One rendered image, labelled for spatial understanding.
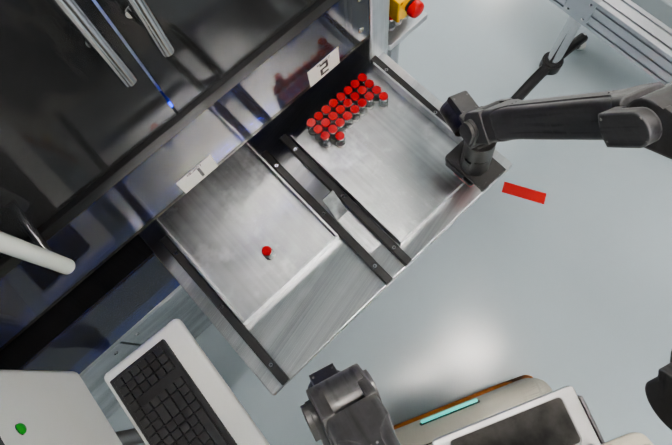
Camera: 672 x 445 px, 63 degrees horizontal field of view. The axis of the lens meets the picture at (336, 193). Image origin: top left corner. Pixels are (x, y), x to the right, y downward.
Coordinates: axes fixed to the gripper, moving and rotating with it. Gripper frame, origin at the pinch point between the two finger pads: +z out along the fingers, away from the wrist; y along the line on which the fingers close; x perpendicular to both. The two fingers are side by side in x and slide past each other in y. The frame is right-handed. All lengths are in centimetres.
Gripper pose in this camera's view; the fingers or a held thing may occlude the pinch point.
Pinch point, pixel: (469, 181)
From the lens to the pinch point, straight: 120.6
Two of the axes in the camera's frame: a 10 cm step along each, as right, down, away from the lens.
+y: -6.6, -6.6, 3.6
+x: -7.4, 6.5, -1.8
